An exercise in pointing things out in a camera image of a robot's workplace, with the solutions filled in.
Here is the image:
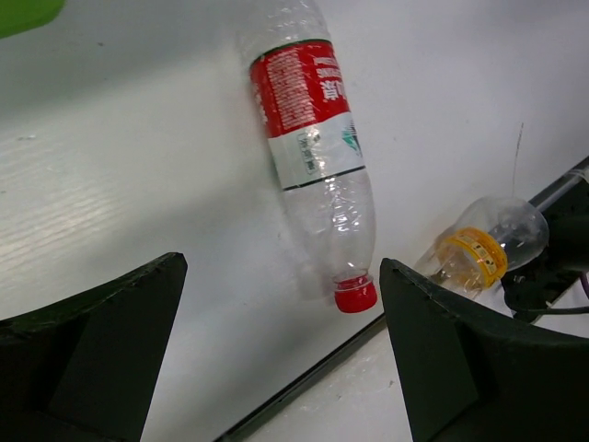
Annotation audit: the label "clear bottle yellow cap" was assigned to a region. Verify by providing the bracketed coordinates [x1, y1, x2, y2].
[414, 196, 549, 299]

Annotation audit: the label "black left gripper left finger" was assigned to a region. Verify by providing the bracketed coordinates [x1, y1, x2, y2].
[1, 252, 188, 441]

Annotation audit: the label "clear bottle red label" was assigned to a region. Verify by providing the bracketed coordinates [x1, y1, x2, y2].
[238, 1, 377, 314]

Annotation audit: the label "green plastic bin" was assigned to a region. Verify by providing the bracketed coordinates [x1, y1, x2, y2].
[0, 0, 65, 39]

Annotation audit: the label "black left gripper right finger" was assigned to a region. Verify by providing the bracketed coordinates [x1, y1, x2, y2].
[379, 259, 588, 441]

